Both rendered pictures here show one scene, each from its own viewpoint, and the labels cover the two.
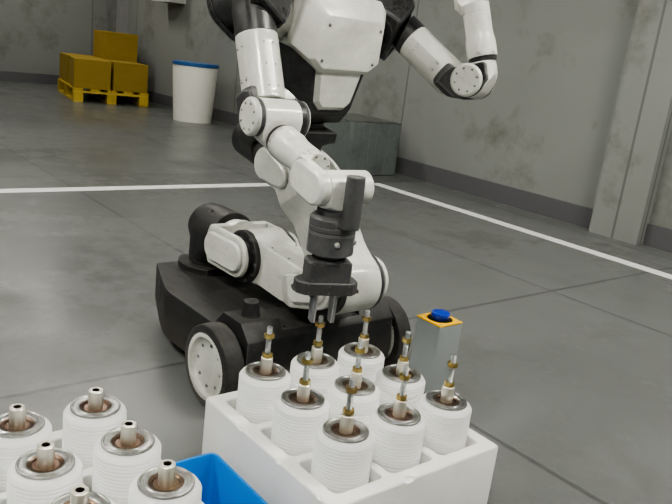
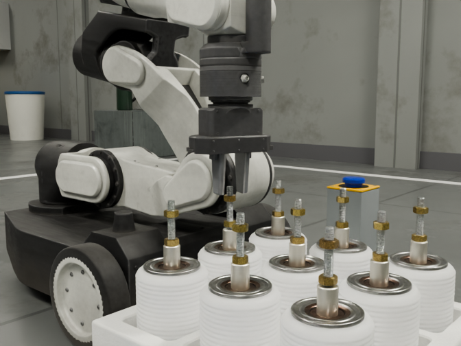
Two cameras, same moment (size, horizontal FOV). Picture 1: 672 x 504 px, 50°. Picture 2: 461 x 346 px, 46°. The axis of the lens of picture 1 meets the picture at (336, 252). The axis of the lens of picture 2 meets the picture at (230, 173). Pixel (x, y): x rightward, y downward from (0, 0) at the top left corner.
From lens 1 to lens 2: 65 cm
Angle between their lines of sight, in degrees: 11
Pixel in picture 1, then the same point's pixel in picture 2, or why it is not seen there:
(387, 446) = (380, 329)
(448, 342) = (370, 211)
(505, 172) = (296, 132)
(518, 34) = (288, 23)
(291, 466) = not seen: outside the picture
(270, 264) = (135, 178)
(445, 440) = (435, 312)
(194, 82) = (25, 106)
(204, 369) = (77, 304)
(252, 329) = (130, 243)
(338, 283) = (249, 135)
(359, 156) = not seen: hidden behind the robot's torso
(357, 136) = not seen: hidden behind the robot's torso
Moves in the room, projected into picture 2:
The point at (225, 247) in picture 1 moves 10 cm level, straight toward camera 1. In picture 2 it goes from (80, 171) to (82, 178)
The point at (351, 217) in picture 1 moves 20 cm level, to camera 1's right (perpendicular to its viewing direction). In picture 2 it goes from (261, 33) to (405, 36)
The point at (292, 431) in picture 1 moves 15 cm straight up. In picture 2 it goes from (238, 334) to (238, 200)
